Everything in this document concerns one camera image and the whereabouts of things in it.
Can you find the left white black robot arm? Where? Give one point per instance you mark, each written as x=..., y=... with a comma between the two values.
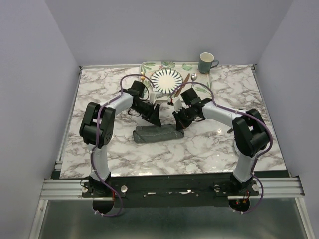
x=97, y=130

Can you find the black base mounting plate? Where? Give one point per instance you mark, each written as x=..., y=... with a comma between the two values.
x=167, y=191

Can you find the striped white plate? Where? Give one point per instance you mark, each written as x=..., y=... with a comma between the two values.
x=165, y=80

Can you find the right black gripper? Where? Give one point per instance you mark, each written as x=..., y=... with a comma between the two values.
x=180, y=125

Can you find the floral serving tray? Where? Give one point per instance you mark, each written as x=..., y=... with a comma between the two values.
x=202, y=85

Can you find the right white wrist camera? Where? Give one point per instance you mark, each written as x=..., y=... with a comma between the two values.
x=177, y=103

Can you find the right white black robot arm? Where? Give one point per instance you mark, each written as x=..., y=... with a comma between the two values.
x=252, y=138

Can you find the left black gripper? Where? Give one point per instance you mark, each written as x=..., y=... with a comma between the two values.
x=153, y=116

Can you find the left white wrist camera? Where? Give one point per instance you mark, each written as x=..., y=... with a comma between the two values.
x=154, y=96

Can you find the aluminium frame rail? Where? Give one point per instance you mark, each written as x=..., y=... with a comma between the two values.
x=71, y=189

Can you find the bronze knife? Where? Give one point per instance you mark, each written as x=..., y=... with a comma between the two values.
x=181, y=87

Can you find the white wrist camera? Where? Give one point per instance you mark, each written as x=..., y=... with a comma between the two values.
x=154, y=96
x=177, y=103

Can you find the silver spoon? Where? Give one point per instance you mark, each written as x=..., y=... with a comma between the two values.
x=193, y=77

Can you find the teal ceramic mug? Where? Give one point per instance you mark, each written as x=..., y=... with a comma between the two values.
x=206, y=62

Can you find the grey cloth napkin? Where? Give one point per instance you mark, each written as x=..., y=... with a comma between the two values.
x=153, y=134

